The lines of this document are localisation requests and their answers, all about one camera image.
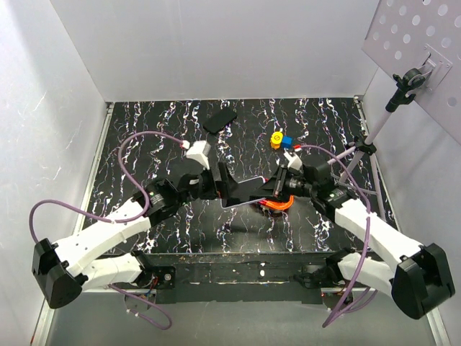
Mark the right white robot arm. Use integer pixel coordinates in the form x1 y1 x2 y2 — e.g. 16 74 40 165
252 164 455 319

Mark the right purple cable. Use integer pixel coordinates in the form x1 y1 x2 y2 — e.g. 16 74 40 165
298 143 379 328

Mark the smartphone with black screen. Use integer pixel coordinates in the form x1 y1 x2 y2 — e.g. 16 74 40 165
230 176 266 202

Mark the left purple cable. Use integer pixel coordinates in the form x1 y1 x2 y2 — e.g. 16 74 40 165
29 130 188 331

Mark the perforated lilac panel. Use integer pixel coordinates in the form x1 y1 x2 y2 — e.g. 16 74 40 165
363 0 460 141

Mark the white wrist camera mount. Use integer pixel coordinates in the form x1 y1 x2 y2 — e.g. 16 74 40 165
180 141 211 170
283 145 303 172

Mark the red orange oval tray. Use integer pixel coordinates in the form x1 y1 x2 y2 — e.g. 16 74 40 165
257 195 295 215

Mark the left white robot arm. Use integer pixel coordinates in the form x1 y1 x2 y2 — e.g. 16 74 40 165
32 162 265 309

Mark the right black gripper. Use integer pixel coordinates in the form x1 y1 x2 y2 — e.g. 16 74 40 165
252 164 316 203

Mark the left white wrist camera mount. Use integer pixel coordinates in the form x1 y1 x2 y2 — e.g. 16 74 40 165
180 141 211 170

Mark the black phone case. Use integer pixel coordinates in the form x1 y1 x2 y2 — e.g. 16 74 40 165
202 107 237 134

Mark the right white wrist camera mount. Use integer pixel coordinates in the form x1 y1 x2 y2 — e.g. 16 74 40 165
283 145 303 172

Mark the lilac phone case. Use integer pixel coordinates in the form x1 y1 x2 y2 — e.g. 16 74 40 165
221 197 263 209

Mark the yellow round toy block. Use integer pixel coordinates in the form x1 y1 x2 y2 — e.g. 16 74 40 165
270 131 284 150

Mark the purple cable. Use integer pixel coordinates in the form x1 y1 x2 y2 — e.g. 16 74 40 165
298 143 379 328
29 130 188 331

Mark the blue cube toy block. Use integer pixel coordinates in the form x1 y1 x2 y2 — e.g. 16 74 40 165
281 136 293 150

